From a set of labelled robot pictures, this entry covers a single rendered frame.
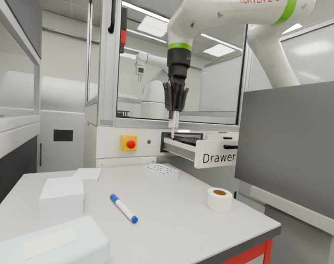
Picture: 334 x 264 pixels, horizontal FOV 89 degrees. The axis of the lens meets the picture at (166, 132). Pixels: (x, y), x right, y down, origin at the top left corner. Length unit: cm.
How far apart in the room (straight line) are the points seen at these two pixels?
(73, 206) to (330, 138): 70
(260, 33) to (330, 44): 149
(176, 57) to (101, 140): 48
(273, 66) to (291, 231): 67
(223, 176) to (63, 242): 109
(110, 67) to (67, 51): 331
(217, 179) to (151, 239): 91
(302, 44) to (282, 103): 183
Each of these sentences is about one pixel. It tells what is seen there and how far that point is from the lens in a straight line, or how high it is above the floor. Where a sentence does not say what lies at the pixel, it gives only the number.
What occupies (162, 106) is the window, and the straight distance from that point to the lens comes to 93.
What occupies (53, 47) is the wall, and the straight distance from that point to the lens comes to 416.
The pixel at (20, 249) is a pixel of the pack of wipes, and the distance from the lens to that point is 36.
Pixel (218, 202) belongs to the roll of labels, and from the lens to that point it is 52.
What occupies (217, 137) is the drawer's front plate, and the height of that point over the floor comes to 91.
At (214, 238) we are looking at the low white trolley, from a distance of 43.
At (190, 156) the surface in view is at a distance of 73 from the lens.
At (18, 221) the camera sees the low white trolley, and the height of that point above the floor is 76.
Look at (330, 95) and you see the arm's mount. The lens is 67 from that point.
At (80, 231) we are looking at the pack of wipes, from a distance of 36.
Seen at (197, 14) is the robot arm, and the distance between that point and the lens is 61.
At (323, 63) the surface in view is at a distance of 236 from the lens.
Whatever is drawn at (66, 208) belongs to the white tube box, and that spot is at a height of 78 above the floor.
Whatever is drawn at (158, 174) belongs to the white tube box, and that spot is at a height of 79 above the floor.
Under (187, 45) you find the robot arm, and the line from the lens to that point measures 70.
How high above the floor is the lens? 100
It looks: 4 degrees down
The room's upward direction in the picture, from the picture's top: 4 degrees clockwise
